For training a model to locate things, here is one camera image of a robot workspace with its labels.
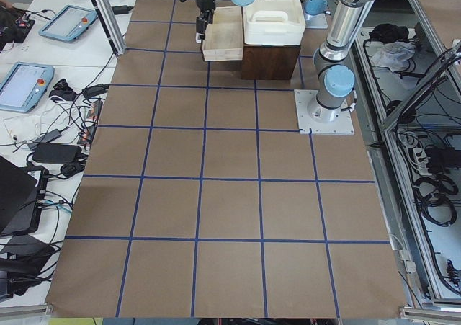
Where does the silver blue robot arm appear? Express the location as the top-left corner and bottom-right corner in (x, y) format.
(231, 0), (375, 124)

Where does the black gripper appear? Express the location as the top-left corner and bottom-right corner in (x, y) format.
(196, 0), (216, 43)

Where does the second blue robot base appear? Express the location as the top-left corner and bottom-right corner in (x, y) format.
(303, 0), (328, 30)

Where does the white plastic tray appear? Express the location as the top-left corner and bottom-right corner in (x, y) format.
(243, 0), (305, 46)

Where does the black laptop computer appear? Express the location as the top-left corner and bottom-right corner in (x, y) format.
(1, 158), (48, 236)

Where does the blue teach pendant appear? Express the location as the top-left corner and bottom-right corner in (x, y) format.
(39, 5), (97, 43)
(1, 62), (55, 112)

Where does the blue teach pendant near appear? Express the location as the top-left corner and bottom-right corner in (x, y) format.
(1, 62), (55, 112)

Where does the black power adapter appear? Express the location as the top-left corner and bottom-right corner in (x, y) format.
(32, 143), (82, 164)

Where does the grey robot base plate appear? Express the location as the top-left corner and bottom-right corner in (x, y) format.
(294, 89), (354, 135)

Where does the light wooden drawer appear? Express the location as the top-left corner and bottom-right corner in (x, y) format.
(201, 6), (243, 62)

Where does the crumpled white cloth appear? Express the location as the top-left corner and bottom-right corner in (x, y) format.
(370, 41), (416, 72)

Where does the dark brown wooden cabinet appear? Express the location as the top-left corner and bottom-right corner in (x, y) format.
(241, 44), (301, 80)

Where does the aluminium frame post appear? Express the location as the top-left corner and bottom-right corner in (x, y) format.
(90, 0), (126, 56)

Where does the blue teach pendant far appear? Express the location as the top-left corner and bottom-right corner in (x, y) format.
(39, 5), (97, 43)

